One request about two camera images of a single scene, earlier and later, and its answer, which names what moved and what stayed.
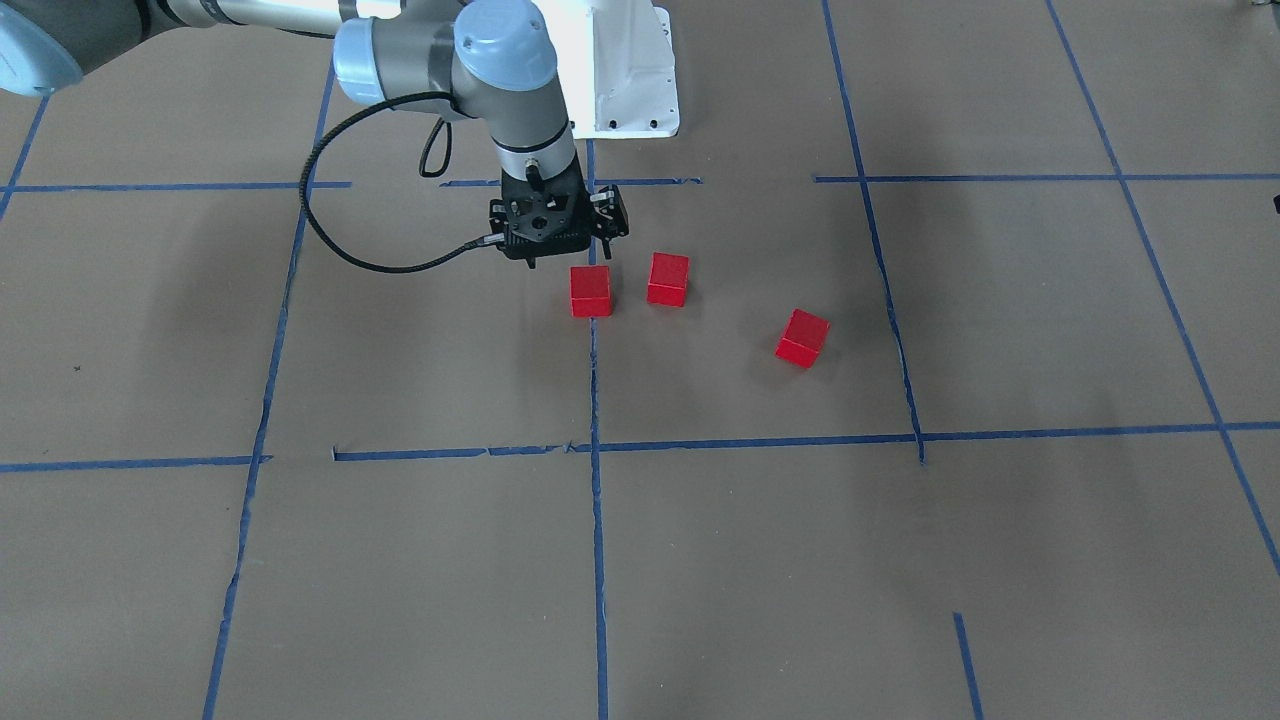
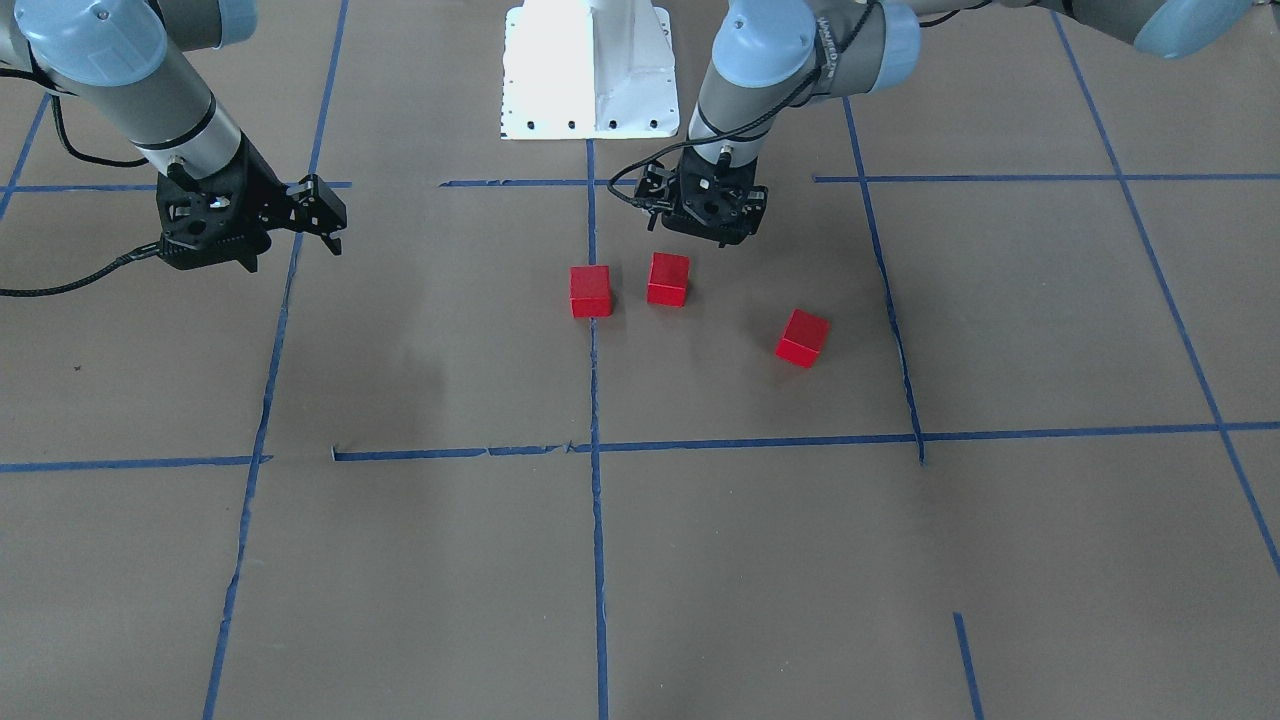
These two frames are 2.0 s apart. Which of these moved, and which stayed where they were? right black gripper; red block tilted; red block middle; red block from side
Moved: right black gripper
Stayed: red block from side; red block tilted; red block middle
